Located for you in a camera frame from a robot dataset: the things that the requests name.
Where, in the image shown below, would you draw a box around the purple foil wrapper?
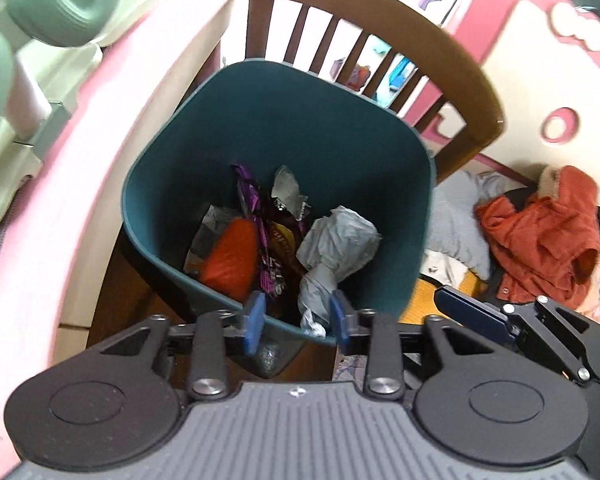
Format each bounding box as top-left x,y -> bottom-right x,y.
232,162 -> 311,293

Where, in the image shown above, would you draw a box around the grey garment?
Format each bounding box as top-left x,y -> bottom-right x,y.
427,170 -> 531,281

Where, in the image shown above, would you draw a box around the teal waste bin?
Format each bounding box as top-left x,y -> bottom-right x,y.
120,60 -> 437,346

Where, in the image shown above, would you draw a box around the rust orange garment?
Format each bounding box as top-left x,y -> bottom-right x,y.
476,165 -> 600,306

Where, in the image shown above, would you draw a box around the pink desk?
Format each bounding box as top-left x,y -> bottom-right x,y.
0,0 -> 261,480

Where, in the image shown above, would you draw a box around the brown wooden chair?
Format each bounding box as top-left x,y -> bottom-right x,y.
82,0 -> 507,386

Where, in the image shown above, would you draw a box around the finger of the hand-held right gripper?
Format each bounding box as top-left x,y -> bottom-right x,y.
507,316 -> 598,386
434,285 -> 600,348

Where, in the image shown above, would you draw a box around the orange snack bag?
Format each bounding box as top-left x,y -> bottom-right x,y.
200,217 -> 260,296

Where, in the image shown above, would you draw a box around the bed with yellow floral sheet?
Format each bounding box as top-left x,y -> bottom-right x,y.
332,160 -> 600,386

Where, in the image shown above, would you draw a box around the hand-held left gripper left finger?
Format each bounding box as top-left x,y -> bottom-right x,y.
80,290 -> 268,403

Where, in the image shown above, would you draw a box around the white socks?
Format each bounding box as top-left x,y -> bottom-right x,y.
420,250 -> 471,286

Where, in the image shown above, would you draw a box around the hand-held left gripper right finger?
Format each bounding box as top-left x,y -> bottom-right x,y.
329,290 -> 506,403

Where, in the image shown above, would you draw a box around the pink white headboard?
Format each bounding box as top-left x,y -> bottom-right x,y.
405,0 -> 600,186

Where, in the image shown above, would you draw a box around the printed paper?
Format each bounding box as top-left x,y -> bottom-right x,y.
185,205 -> 241,276

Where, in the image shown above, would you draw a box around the grey paper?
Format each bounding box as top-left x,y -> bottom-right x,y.
296,206 -> 383,338

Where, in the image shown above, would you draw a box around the small silver wrapper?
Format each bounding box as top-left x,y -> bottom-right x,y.
271,165 -> 313,221

